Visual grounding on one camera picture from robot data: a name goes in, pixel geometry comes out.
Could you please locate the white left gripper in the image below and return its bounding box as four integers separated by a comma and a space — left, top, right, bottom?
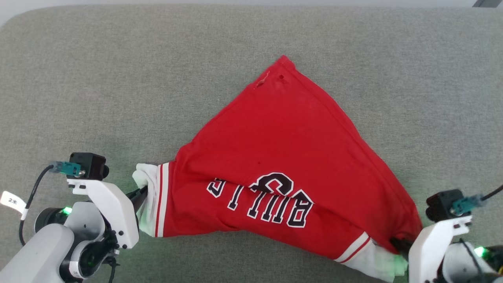
65, 179, 149, 250

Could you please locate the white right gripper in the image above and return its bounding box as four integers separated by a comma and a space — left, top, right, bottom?
390, 215, 473, 283

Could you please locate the red Bulls basketball jersey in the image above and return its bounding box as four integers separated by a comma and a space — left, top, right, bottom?
132, 55, 423, 283

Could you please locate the black cable with teal plug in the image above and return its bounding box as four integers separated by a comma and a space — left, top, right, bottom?
18, 160, 81, 246
452, 184, 503, 215

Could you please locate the white paper cable tag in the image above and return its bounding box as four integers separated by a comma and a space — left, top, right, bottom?
0, 191, 29, 221

